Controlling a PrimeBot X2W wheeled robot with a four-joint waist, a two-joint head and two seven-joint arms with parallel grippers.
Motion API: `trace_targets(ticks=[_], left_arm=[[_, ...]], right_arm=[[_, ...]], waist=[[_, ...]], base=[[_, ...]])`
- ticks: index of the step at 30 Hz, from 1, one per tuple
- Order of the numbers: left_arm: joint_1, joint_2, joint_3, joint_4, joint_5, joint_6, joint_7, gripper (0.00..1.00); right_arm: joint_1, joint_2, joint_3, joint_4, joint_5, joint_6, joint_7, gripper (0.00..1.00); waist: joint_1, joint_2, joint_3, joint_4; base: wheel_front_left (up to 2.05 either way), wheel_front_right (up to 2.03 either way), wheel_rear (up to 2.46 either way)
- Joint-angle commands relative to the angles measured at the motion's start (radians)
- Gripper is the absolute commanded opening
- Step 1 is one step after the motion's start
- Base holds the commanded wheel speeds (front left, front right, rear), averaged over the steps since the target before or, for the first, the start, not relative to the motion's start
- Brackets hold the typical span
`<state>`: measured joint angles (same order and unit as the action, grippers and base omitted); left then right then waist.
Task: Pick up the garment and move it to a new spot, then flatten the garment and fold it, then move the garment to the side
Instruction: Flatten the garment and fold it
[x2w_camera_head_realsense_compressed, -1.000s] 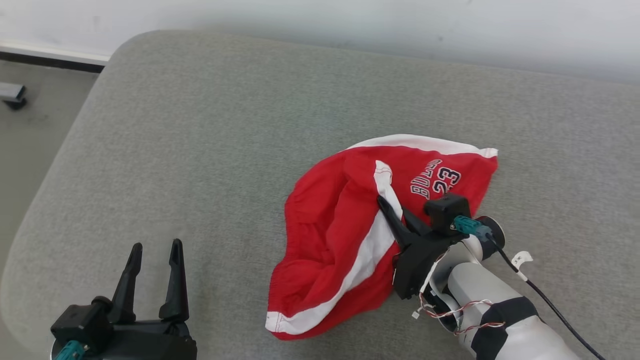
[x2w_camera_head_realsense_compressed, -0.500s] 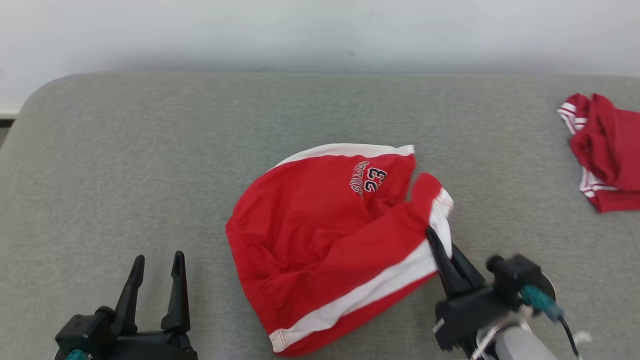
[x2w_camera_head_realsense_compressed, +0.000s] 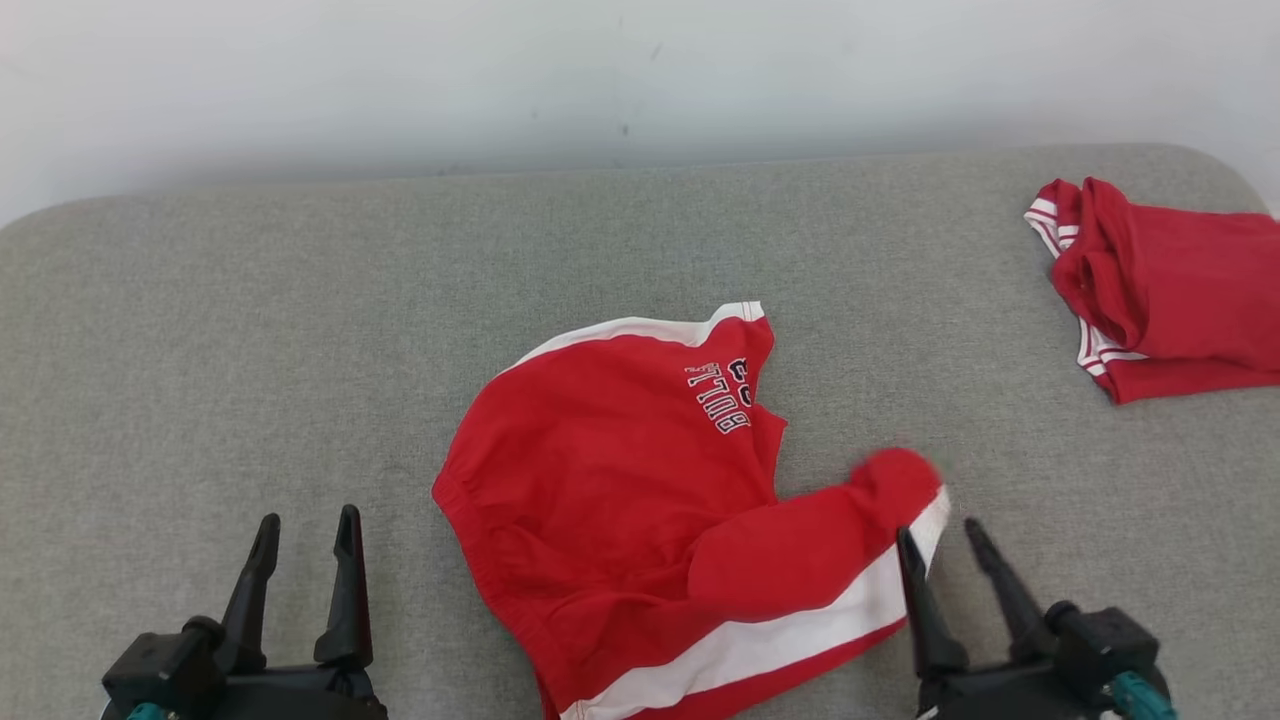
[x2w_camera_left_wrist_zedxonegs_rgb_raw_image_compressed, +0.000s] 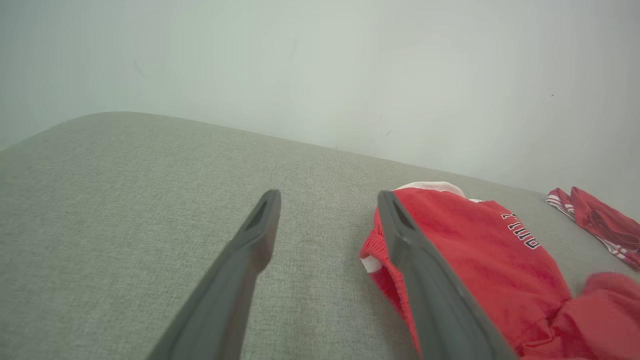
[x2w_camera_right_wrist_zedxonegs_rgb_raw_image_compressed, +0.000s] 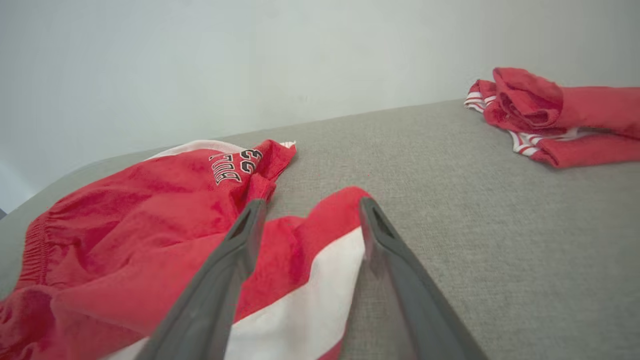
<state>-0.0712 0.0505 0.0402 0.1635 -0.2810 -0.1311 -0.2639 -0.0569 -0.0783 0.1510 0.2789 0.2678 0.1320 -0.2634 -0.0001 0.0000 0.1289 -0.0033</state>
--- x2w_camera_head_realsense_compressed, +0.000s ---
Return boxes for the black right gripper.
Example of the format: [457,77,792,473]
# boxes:
[897,517,1102,720]

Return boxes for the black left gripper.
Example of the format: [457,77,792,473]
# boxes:
[204,504,390,720]

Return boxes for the red shorts with white stripe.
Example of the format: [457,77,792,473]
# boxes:
[430,300,951,720]

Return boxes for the red Bulls 23 jersey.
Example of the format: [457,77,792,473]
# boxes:
[1023,177,1280,406]

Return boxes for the grey fabric sofa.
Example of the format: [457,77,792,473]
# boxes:
[0,143,1280,720]

